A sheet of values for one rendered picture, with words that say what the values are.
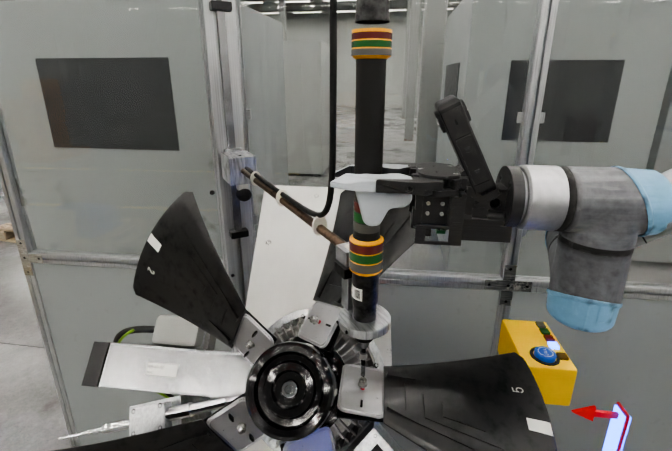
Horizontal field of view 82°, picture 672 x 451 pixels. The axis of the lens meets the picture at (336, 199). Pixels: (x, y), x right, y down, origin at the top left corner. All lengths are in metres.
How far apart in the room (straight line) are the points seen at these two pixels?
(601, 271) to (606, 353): 1.12
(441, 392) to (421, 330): 0.80
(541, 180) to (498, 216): 0.06
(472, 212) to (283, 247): 0.52
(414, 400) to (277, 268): 0.42
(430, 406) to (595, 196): 0.34
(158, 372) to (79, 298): 1.01
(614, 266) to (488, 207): 0.15
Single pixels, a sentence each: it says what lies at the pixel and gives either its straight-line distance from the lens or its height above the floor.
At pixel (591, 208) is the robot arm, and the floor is 1.48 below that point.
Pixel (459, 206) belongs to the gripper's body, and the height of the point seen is 1.48.
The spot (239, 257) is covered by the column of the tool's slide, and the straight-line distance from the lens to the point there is 1.23.
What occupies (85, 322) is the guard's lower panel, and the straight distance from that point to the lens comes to 1.84.
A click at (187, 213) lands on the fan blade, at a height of 1.40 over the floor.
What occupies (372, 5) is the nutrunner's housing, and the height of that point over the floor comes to 1.68.
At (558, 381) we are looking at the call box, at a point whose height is 1.04.
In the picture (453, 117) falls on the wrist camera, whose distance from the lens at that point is 0.44.
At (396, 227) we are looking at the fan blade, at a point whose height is 1.39.
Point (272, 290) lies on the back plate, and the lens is 0.88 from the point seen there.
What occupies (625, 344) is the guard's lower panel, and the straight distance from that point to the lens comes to 1.63.
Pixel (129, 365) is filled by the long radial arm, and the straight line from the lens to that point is 0.85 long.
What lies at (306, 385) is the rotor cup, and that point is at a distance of 0.57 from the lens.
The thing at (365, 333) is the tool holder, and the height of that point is 1.31.
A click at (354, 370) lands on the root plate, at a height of 1.19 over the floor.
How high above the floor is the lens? 1.61
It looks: 17 degrees down
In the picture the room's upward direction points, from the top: straight up
